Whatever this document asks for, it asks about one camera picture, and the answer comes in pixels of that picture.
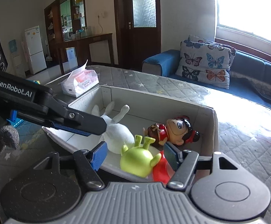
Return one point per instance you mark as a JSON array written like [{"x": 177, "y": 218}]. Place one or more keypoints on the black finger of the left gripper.
[{"x": 61, "y": 117}]

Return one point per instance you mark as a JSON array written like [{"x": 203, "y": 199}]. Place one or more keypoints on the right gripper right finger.
[{"x": 183, "y": 163}]

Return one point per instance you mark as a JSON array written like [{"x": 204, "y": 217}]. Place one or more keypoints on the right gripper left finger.
[{"x": 88, "y": 163}]

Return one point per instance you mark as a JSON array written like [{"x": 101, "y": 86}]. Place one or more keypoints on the red crab toy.
[{"x": 162, "y": 172}]

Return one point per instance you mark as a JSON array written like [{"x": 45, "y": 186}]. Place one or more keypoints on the green alien toy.
[{"x": 138, "y": 160}]

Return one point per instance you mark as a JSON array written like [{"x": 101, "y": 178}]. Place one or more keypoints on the red dressed doll figure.
[{"x": 178, "y": 131}]

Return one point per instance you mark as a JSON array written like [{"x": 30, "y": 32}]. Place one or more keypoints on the white plush rabbit toy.
[{"x": 116, "y": 135}]

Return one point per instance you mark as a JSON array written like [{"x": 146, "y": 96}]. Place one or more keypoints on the tissue pack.
[{"x": 79, "y": 81}]

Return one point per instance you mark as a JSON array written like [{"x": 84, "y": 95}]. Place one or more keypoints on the white refrigerator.
[{"x": 35, "y": 54}]

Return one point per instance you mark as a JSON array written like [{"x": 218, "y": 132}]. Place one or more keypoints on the dark wooden cabinet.
[{"x": 66, "y": 27}]

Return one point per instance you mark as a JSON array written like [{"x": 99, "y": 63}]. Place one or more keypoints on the butterfly print pillow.
[{"x": 206, "y": 62}]

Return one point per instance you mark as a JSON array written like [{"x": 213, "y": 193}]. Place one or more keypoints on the blue sofa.
[{"x": 249, "y": 77}]

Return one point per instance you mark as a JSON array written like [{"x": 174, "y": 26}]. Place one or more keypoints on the dark wooden door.
[{"x": 138, "y": 31}]

